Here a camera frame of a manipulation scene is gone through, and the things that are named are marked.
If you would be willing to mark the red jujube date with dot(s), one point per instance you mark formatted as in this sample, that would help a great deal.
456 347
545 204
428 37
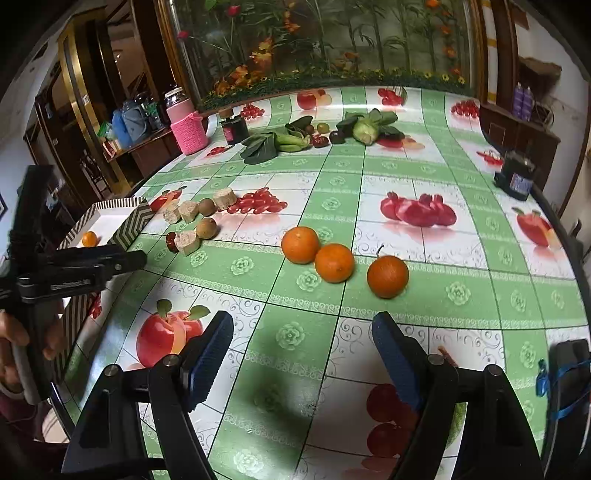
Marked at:
170 242

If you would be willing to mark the small orange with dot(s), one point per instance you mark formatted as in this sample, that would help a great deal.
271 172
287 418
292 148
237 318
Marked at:
89 239

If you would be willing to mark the black jar with cork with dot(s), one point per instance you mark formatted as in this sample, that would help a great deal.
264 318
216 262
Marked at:
233 126

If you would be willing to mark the beige round cake piece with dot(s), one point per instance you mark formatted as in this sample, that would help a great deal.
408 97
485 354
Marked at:
224 198

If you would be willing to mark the green small fruit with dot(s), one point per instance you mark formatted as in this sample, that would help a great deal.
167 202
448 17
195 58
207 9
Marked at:
323 128

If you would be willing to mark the beige cake cube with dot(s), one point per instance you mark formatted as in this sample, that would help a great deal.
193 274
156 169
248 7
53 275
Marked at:
170 213
188 210
187 242

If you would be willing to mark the red small fruit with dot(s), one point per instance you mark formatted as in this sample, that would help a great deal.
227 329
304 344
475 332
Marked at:
319 141

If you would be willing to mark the bok choy bunch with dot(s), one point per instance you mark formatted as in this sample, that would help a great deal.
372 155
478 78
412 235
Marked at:
265 146
368 128

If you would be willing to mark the bok choy left bunch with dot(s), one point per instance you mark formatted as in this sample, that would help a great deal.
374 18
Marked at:
265 146

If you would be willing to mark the pink knitted-sleeve thermos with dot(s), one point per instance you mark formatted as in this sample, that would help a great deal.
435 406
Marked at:
186 123

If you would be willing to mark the white striped-edge tray box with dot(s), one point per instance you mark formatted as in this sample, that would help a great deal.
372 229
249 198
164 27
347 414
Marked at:
116 221

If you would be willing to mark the brown kiwi back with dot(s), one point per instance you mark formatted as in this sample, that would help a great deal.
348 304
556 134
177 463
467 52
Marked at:
207 207

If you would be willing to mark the bok choy right bunch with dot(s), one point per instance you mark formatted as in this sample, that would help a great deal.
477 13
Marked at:
368 128

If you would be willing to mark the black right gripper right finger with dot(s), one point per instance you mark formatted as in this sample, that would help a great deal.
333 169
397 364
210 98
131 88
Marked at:
428 383

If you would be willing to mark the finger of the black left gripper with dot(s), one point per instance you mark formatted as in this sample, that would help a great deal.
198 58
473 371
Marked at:
119 263
104 253

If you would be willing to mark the person's left hand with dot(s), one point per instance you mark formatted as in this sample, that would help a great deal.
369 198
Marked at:
13 333

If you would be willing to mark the blue plastic jug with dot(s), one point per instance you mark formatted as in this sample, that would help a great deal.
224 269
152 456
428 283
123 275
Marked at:
120 130

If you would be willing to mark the beige cake cube front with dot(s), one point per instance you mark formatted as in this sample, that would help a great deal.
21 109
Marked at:
187 242

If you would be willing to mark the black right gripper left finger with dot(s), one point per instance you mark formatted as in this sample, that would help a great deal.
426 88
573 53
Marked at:
176 385

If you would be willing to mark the purple bottles on shelf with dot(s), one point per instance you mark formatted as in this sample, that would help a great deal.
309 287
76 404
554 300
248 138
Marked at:
523 102

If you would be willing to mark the brown kiwi front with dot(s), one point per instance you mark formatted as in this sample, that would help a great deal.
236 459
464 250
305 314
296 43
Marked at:
207 228

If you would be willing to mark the dark passion fruit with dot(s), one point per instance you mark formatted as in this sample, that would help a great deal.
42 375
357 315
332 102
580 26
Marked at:
336 137

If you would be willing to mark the flower landscape painting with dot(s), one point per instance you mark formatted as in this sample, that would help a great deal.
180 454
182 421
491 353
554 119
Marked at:
229 52

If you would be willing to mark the wooden side cabinet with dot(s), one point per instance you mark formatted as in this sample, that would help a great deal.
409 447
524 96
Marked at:
130 168

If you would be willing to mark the orange with stem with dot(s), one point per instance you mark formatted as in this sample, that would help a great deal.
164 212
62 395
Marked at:
387 276

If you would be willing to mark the brown kiwi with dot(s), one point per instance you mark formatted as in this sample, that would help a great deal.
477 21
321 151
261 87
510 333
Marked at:
207 207
207 228

